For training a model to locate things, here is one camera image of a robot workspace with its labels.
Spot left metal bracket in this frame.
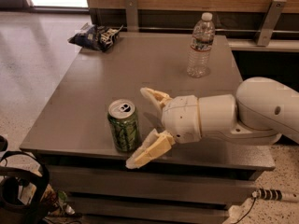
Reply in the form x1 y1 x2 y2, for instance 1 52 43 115
124 0 139 32

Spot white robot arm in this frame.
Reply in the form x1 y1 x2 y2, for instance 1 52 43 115
126 77 299 169

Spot metal bracket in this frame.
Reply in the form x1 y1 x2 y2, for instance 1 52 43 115
255 0 287 47
124 0 139 32

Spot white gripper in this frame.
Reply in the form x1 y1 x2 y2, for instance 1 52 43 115
126 87 201 169

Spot right metal bracket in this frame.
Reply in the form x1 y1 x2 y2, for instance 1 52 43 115
255 0 287 47

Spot black white striped cable plug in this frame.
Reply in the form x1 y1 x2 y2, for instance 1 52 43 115
251 188 299 203

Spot blue chip bag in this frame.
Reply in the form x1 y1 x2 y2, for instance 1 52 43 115
68 23 122 52

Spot green soda can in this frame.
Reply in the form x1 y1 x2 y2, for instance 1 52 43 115
107 99 139 152

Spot clear plastic water bottle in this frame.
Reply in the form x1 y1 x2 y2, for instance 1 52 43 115
187 12 215 78

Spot grey drawer cabinet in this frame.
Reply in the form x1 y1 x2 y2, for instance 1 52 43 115
21 33 275 224

